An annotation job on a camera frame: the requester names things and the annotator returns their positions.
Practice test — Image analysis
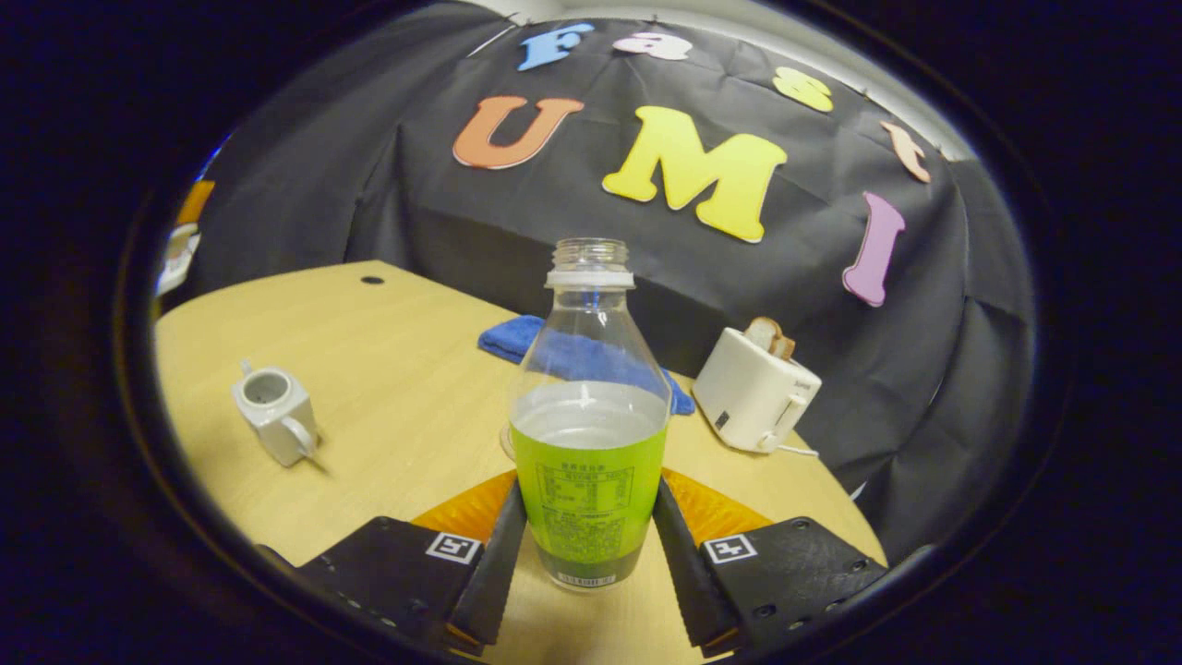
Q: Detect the black backdrop cloth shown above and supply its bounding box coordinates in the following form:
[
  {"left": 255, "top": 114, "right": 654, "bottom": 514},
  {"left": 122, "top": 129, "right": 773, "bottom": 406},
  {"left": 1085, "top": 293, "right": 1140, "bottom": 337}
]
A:
[{"left": 180, "top": 3, "right": 1037, "bottom": 566}]

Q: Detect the white toaster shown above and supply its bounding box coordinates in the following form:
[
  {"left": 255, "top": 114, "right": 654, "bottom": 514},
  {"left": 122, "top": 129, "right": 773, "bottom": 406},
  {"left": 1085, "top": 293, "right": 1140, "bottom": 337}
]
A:
[{"left": 693, "top": 327, "right": 823, "bottom": 454}]

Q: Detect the white ceramic teacup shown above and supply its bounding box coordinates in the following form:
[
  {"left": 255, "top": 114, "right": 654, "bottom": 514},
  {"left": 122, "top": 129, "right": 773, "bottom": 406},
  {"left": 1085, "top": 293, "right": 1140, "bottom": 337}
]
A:
[{"left": 231, "top": 358, "right": 320, "bottom": 468}]

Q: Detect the bread slice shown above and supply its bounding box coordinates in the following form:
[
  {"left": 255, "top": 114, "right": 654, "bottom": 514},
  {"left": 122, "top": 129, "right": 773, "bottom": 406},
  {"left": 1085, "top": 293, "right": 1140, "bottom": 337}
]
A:
[{"left": 744, "top": 317, "right": 797, "bottom": 361}]

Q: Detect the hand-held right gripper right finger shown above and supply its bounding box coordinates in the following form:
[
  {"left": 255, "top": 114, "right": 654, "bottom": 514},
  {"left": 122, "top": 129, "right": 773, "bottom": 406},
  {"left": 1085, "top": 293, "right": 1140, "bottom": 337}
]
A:
[{"left": 651, "top": 466, "right": 889, "bottom": 659}]

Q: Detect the blue towel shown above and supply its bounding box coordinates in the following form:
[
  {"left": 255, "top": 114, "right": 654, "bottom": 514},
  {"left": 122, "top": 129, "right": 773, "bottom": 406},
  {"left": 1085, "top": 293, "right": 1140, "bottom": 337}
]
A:
[{"left": 477, "top": 315, "right": 696, "bottom": 417}]

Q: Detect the clear water bottle green label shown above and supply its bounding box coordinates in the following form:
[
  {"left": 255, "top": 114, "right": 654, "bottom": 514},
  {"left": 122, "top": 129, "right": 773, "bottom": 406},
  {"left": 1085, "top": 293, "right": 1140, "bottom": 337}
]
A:
[{"left": 506, "top": 237, "right": 673, "bottom": 592}]

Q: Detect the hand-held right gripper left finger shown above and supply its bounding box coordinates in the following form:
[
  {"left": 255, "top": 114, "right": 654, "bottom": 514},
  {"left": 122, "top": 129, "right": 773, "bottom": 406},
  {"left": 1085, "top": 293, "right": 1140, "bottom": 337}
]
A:
[{"left": 259, "top": 469, "right": 529, "bottom": 659}]

